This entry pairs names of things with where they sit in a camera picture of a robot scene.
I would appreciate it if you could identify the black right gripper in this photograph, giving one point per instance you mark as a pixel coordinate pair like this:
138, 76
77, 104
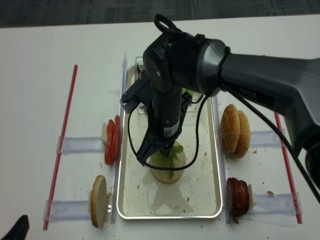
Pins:
164, 124

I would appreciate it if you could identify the lettuce leaf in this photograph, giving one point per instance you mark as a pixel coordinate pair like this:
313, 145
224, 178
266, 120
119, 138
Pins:
175, 162

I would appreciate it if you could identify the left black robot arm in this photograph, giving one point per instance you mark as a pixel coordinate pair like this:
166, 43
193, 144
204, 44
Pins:
19, 230

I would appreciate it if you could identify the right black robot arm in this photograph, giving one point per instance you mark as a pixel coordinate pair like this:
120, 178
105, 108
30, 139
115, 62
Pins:
288, 86

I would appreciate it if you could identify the rear tomato slice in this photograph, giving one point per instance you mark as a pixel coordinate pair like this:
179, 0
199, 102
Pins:
114, 145

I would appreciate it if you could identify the tomato slice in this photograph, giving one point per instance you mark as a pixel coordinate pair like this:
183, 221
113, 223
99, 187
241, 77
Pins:
109, 132
114, 145

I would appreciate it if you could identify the front tomato slice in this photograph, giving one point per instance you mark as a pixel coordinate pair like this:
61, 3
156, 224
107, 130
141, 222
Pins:
109, 132

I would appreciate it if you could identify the green lettuce in box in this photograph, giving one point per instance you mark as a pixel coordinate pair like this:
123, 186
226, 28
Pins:
184, 90

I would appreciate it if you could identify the white left tomato support block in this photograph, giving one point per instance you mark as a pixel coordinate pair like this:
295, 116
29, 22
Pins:
104, 133

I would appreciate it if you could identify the brown meat patty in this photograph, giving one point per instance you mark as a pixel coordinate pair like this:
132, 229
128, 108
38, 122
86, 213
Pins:
238, 198

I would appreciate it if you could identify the bun bottom on tray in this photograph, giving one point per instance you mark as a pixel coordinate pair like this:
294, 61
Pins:
158, 159

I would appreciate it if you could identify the white metal tray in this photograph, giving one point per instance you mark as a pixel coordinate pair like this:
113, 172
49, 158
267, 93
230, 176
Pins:
197, 193

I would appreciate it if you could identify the clear plastic salad box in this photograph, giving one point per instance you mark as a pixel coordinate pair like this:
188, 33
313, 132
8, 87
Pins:
141, 109

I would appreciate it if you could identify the front sesame bun top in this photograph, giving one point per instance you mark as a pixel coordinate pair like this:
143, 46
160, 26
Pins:
230, 128

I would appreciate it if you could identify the sesame bun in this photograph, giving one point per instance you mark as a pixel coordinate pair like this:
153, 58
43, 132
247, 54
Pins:
244, 136
230, 128

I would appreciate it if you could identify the rear sesame bun top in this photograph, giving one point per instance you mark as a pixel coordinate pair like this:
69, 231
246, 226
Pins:
244, 136

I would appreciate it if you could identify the purple cabbage shreds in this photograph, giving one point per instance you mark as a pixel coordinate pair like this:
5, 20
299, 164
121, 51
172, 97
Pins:
139, 70

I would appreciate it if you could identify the right long clear divider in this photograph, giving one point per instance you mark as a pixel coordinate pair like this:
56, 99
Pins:
221, 159

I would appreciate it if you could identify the long clear divider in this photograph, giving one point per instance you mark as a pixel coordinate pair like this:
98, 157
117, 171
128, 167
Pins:
221, 159
123, 87

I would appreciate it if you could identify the upright bun half left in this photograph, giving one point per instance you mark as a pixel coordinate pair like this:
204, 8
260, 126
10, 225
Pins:
98, 201

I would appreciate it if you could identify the right upper clear crossbar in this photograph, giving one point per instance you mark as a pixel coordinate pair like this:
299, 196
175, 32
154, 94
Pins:
264, 139

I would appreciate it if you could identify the clear crossbar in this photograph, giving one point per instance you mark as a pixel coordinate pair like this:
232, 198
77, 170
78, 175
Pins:
58, 210
70, 145
264, 139
284, 203

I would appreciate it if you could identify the left upper clear crossbar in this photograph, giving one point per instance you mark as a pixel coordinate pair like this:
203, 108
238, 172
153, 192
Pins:
70, 145

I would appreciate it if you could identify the left long clear divider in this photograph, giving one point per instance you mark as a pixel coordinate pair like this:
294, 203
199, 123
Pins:
123, 87

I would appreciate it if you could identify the white patty support block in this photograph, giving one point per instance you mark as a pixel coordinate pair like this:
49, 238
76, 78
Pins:
252, 197

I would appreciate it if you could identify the left red strip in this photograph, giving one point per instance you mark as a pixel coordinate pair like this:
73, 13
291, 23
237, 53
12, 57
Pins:
58, 156

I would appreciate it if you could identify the red strip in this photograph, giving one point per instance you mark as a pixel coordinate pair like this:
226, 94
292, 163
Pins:
291, 184
58, 156

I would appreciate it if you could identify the left lower clear crossbar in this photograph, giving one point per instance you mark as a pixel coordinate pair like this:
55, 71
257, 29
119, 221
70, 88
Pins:
58, 210

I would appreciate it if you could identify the right lower clear crossbar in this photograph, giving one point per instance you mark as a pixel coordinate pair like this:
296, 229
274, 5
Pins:
284, 203

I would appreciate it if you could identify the right red strip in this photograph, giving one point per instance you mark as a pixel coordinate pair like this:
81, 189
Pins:
291, 184

